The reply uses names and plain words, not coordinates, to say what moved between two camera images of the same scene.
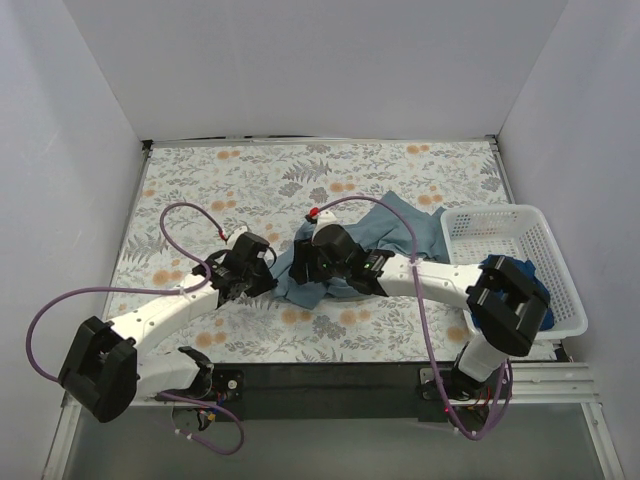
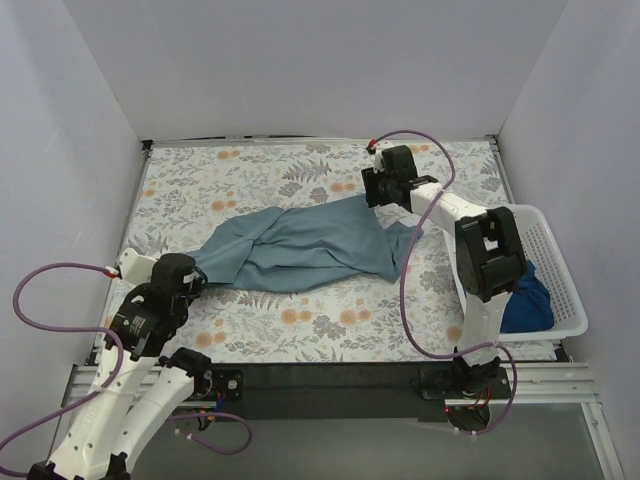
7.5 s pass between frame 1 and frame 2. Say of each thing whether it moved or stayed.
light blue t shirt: moved
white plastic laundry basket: stayed
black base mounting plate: stayed
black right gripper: moved
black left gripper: moved
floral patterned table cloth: stayed
